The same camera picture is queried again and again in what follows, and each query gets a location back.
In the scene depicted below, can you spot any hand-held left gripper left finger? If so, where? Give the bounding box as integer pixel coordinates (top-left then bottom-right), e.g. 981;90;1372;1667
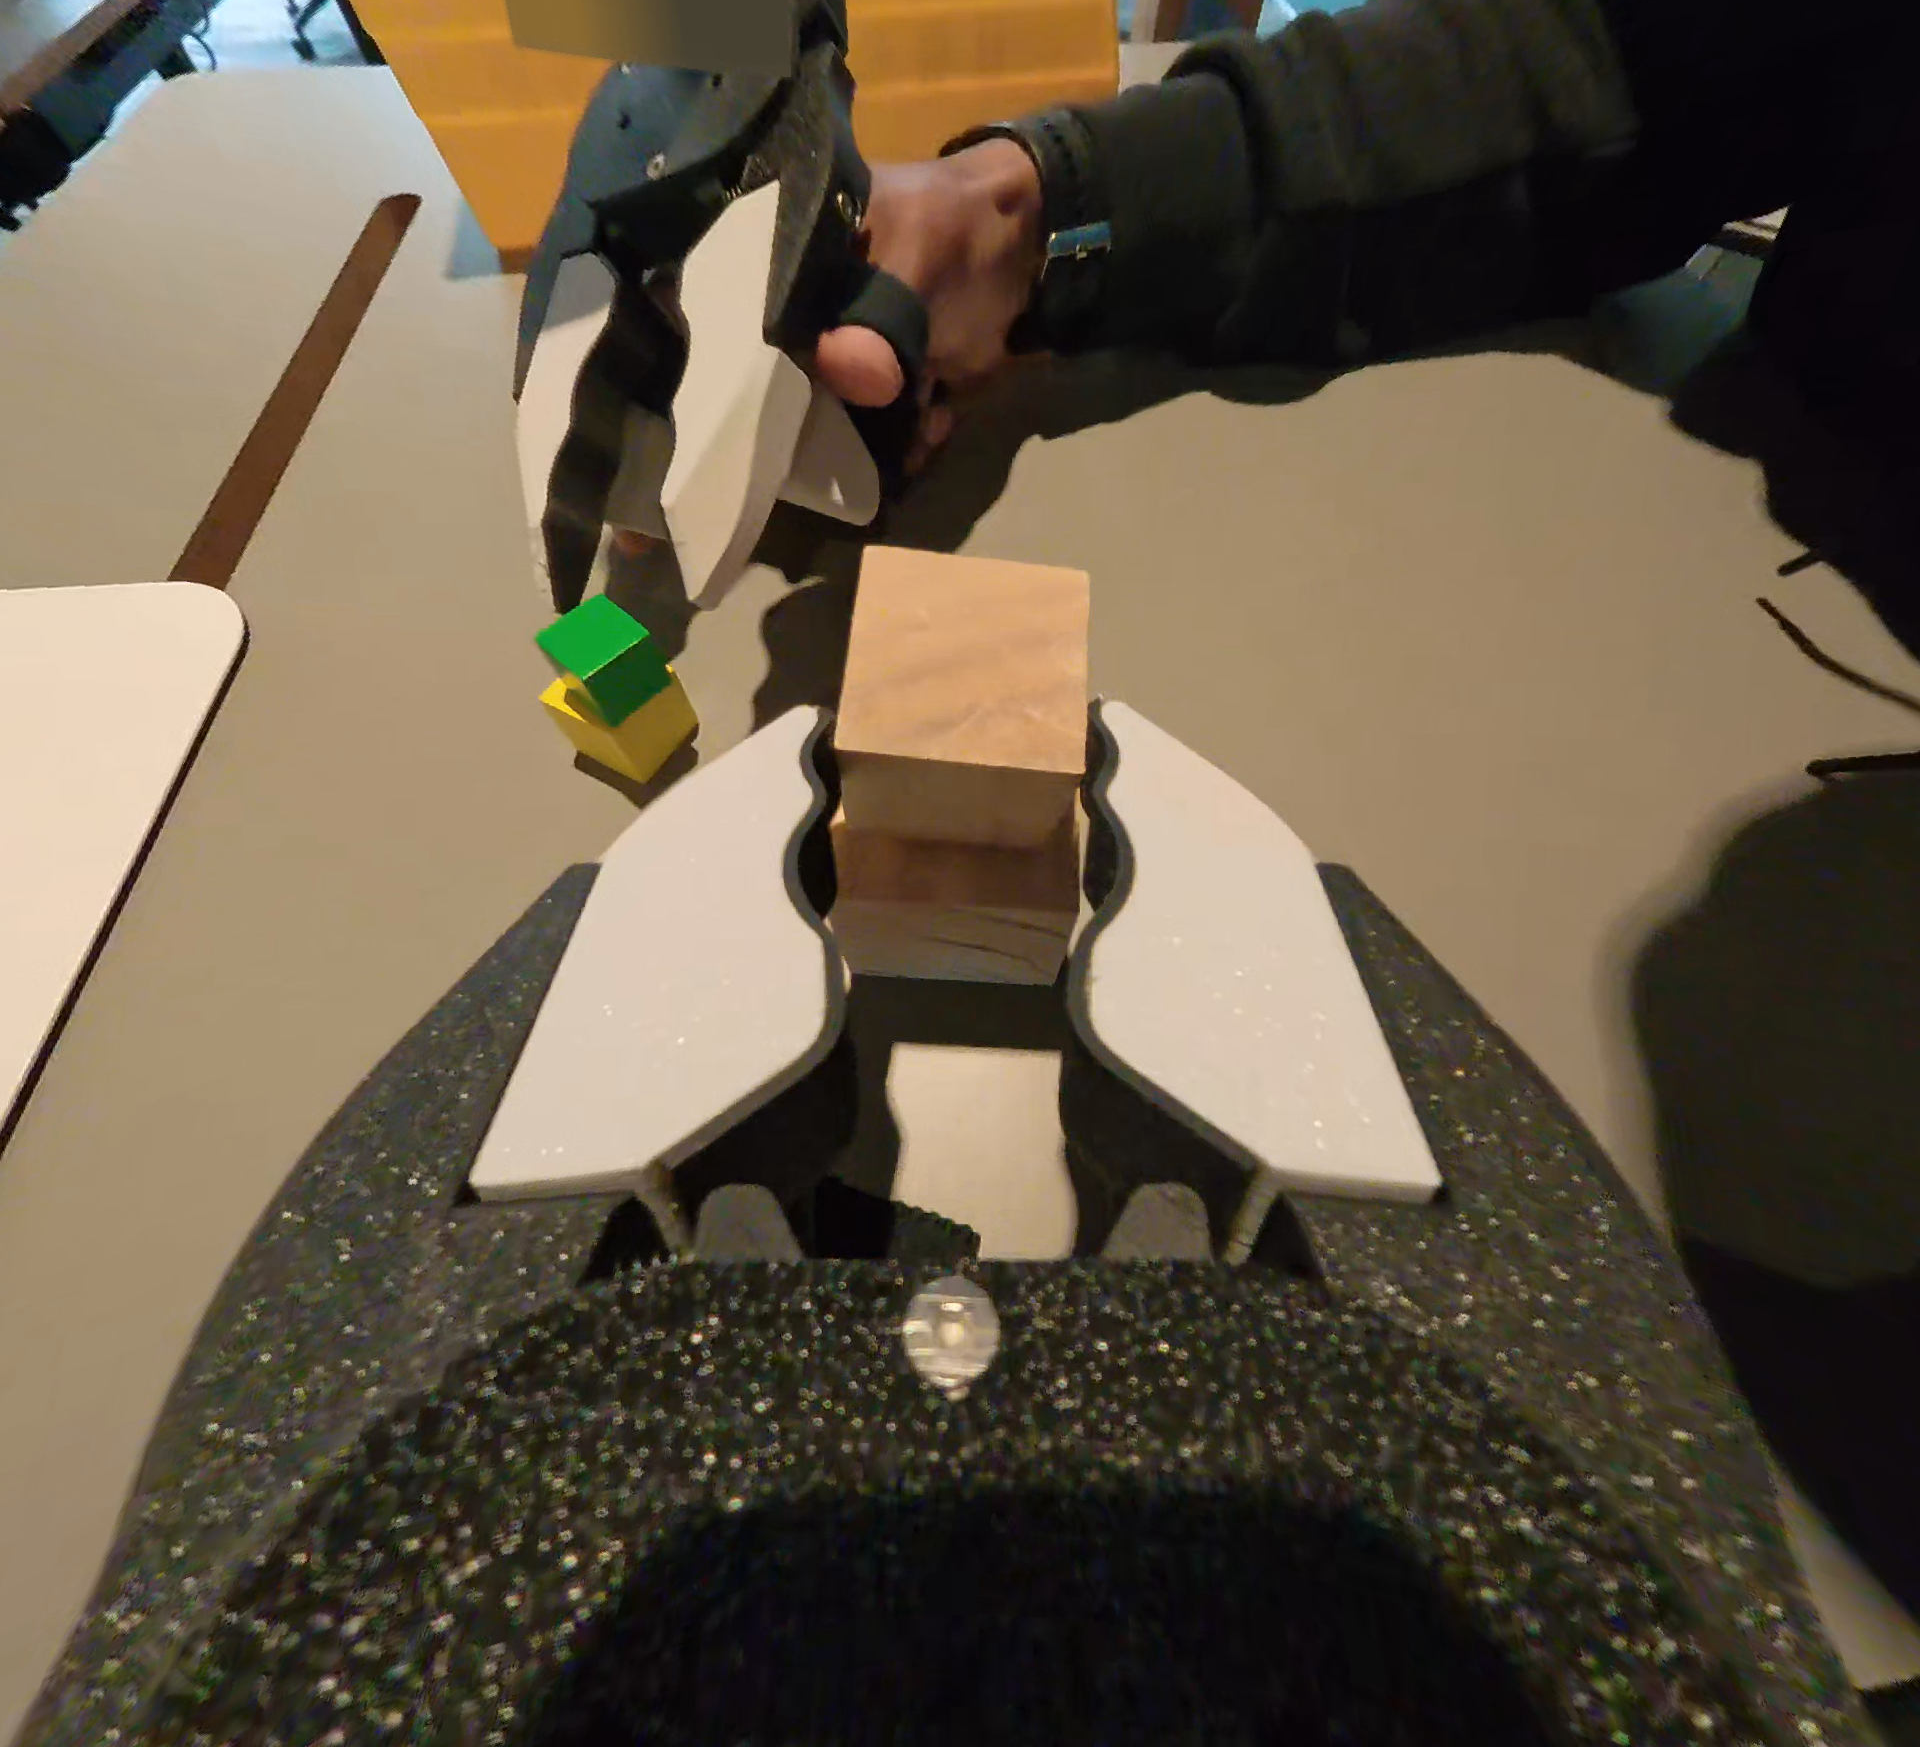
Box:
466;705;854;1246

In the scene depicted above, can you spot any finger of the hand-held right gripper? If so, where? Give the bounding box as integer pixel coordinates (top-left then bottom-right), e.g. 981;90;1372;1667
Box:
513;253;688;620
664;181;824;611

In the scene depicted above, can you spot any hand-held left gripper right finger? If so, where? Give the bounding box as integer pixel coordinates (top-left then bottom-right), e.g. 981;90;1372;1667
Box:
1065;695;1449;1263

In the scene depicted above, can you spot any green wooden cube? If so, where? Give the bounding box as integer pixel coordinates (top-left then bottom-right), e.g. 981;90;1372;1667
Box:
533;595;673;729

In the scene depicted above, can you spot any yellow wooden cube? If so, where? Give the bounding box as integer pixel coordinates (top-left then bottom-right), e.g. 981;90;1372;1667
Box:
537;667;703;783

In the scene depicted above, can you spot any large natural wooden cube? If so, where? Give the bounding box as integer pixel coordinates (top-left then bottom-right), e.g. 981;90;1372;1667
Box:
827;810;1085;989

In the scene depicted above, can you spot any medium natural wooden cube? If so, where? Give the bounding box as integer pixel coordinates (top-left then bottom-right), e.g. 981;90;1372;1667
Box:
834;544;1095;852

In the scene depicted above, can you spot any person's right forearm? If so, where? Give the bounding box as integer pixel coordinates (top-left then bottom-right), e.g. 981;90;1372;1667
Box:
1043;0;1823;372

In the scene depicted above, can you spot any person's right hand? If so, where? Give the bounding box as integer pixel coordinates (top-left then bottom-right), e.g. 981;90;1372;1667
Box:
813;134;1053;476

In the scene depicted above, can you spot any white and wood document stand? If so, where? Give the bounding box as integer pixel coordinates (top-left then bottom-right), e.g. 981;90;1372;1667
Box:
0;582;251;1156

